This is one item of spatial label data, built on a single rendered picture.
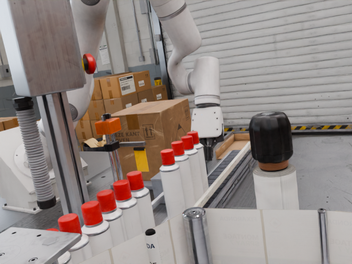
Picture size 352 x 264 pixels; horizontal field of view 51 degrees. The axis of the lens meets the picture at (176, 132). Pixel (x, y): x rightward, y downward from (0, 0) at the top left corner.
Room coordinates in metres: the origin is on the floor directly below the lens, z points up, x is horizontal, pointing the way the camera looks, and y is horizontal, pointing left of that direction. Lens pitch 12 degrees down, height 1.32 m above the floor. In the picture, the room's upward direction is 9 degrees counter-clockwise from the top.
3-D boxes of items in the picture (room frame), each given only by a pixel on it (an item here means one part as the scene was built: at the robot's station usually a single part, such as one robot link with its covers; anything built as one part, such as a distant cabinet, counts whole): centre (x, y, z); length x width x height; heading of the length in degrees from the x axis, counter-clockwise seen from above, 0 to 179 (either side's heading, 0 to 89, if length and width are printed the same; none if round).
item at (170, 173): (0.90, 0.03, 0.98); 0.05 x 0.05 x 0.20
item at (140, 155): (0.82, 0.09, 1.09); 0.03 x 0.01 x 0.06; 64
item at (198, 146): (1.07, -0.05, 0.98); 0.05 x 0.05 x 0.20
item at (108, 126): (0.83, 0.13, 1.05); 0.10 x 0.04 x 0.33; 64
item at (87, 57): (0.69, 0.14, 1.33); 0.04 x 0.03 x 0.04; 29
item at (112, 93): (5.10, 0.68, 0.57); 1.20 x 0.85 x 1.14; 150
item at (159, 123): (1.52, 0.10, 0.99); 0.30 x 0.24 x 0.27; 156
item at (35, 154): (0.66, 0.26, 1.18); 0.04 x 0.04 x 0.21
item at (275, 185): (0.71, -0.18, 1.03); 0.09 x 0.09 x 0.30
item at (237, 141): (1.66, -0.34, 0.85); 0.30 x 0.26 x 0.04; 154
